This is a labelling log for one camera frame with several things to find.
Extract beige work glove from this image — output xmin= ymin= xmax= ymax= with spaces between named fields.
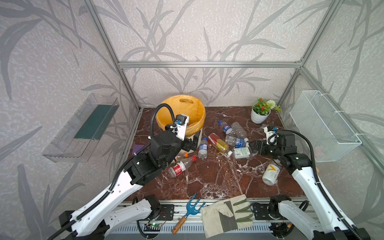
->
xmin=201 ymin=195 xmax=254 ymax=239

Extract white wire mesh basket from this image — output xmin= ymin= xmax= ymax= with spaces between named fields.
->
xmin=290 ymin=90 xmax=362 ymax=163

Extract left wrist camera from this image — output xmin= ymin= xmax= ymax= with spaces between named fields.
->
xmin=175 ymin=114 xmax=189 ymax=141

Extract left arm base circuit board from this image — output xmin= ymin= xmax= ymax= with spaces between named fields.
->
xmin=143 ymin=222 xmax=166 ymax=233

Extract red label bottle red cap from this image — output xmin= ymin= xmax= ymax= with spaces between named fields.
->
xmin=169 ymin=156 xmax=197 ymax=178

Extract white bin yellow bag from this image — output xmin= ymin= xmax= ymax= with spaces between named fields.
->
xmin=163 ymin=95 xmax=206 ymax=153

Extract white jar yellow V label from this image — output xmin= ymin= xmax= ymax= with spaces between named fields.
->
xmin=262 ymin=164 xmax=280 ymax=186

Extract small Pepsi bottle blue cap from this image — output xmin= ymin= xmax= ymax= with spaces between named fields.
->
xmin=218 ymin=120 xmax=236 ymax=137

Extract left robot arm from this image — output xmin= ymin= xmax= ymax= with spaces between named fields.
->
xmin=49 ymin=131 xmax=201 ymax=240

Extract right arm base wiring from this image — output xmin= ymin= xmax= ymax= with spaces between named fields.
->
xmin=269 ymin=218 xmax=297 ymax=238

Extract clear wall shelf green mat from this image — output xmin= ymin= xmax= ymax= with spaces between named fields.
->
xmin=42 ymin=94 xmax=120 ymax=163

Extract white pot with plant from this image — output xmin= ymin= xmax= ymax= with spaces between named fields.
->
xmin=251 ymin=98 xmax=282 ymax=124

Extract purple spatula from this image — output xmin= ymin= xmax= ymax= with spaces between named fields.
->
xmin=132 ymin=145 xmax=144 ymax=155

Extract clear ribbed bottle white cap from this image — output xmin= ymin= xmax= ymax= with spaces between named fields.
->
xmin=231 ymin=122 xmax=249 ymax=143

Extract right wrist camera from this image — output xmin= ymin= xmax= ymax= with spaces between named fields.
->
xmin=264 ymin=125 xmax=278 ymax=145

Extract blue label bottle near bin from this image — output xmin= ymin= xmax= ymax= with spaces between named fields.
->
xmin=198 ymin=137 xmax=208 ymax=160

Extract teal garden hand rake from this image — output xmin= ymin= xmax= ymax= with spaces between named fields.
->
xmin=171 ymin=194 xmax=206 ymax=235

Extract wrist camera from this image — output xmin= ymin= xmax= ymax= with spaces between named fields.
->
xmin=175 ymin=114 xmax=189 ymax=141
xmin=264 ymin=125 xmax=278 ymax=145

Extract orange label bottle orange cap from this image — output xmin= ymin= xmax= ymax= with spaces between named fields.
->
xmin=175 ymin=152 xmax=189 ymax=162

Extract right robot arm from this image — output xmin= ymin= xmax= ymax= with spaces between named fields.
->
xmin=249 ymin=130 xmax=371 ymax=240

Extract red yellow drink can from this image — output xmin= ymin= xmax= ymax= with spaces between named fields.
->
xmin=208 ymin=133 xmax=229 ymax=154

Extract clear bottle blue label white cap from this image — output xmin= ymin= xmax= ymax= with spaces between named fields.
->
xmin=225 ymin=135 xmax=249 ymax=148

